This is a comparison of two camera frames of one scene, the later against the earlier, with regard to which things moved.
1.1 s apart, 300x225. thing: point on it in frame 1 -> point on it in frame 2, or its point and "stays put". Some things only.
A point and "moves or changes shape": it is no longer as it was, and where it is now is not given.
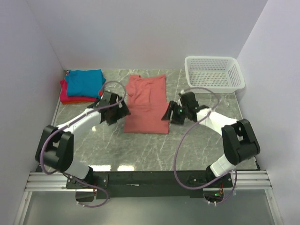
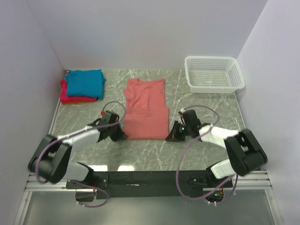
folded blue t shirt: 85,83 stays put
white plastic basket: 221,73 stays put
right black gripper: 173,106 -> 174,136
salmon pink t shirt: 146,101 moves or changes shape
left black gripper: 122,112 -> 120,136
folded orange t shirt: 64,102 stays put
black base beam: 126,184 stays put
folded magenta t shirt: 64,97 stays put
